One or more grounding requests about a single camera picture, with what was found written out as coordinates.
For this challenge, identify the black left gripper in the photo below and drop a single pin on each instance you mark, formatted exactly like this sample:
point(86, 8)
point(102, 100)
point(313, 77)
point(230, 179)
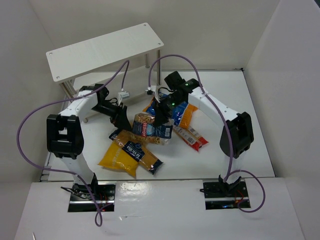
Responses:
point(119, 116)

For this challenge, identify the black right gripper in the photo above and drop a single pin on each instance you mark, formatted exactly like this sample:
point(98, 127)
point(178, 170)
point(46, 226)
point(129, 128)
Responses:
point(162, 109)

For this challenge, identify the fusilli bag with dark label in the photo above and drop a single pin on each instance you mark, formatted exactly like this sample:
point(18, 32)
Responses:
point(143, 130)

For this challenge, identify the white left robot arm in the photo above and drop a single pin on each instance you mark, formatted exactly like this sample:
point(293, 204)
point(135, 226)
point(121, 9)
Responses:
point(65, 137)

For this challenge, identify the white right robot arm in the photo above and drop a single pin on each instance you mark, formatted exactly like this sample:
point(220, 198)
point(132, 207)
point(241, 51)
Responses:
point(236, 128)

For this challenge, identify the blue and orange pasta bag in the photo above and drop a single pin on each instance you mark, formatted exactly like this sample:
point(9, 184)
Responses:
point(182, 114)

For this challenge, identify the yellow fusilli pasta bag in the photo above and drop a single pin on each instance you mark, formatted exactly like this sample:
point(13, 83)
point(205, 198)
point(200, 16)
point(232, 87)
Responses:
point(116, 157)

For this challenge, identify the white two-tier shelf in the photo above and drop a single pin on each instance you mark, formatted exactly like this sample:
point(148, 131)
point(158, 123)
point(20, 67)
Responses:
point(84, 63)

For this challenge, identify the spaghetti bag with navy ends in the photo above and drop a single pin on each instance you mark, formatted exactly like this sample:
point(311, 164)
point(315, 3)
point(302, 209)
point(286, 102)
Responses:
point(136, 150)

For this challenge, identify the red spaghetti packet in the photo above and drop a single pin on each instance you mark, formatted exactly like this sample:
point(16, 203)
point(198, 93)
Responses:
point(191, 137)

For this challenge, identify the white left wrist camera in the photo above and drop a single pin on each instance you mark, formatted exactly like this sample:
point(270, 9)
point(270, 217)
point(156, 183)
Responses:
point(123, 95)

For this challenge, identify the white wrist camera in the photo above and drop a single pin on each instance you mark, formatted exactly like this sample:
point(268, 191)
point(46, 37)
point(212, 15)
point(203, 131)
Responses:
point(123, 95)
point(152, 90)

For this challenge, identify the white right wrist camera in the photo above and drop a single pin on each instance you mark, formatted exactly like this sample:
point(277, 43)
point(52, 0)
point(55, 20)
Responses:
point(152, 90)

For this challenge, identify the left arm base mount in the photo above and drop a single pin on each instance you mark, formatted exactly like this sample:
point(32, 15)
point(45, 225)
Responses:
point(81, 201)

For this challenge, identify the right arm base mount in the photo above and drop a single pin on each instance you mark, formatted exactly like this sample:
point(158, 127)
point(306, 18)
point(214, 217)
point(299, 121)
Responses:
point(216, 199)

